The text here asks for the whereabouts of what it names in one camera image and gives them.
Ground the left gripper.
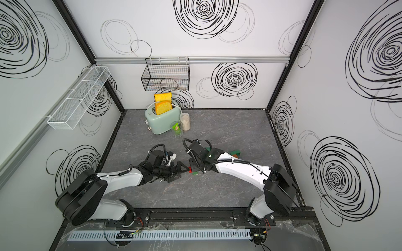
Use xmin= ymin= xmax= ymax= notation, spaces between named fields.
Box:
xmin=153 ymin=160 xmax=189 ymax=182

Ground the dark green long lego brick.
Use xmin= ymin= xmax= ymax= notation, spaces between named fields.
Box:
xmin=230 ymin=150 xmax=241 ymax=156

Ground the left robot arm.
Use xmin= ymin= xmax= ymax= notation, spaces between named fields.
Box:
xmin=55 ymin=150 xmax=191 ymax=228

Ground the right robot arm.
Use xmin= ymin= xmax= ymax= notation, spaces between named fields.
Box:
xmin=182 ymin=138 xmax=298 ymax=225

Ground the clear glass with green packets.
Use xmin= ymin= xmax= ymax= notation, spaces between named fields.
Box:
xmin=170 ymin=121 xmax=183 ymax=138

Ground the mint green toaster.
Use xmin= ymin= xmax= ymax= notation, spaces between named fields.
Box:
xmin=144 ymin=101 xmax=182 ymax=135

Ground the beige speckled cup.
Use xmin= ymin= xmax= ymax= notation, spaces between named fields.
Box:
xmin=180 ymin=113 xmax=191 ymax=131

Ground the front orange toast slice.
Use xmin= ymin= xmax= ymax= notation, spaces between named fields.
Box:
xmin=155 ymin=100 xmax=173 ymax=116

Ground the rear yellow toast slice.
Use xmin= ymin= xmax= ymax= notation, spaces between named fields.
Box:
xmin=154 ymin=92 xmax=172 ymax=102

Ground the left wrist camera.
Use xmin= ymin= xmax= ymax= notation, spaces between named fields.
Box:
xmin=163 ymin=152 xmax=177 ymax=166

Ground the black wire basket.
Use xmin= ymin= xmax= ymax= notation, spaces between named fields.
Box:
xmin=141 ymin=57 xmax=191 ymax=91

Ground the white slotted cable duct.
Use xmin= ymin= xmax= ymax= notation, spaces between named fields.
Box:
xmin=67 ymin=229 xmax=251 ymax=242

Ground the black front rail frame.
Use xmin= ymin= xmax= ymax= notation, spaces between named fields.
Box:
xmin=63 ymin=207 xmax=316 ymax=229

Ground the white mesh wall shelf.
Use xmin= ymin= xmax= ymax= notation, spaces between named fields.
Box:
xmin=47 ymin=66 xmax=111 ymax=130

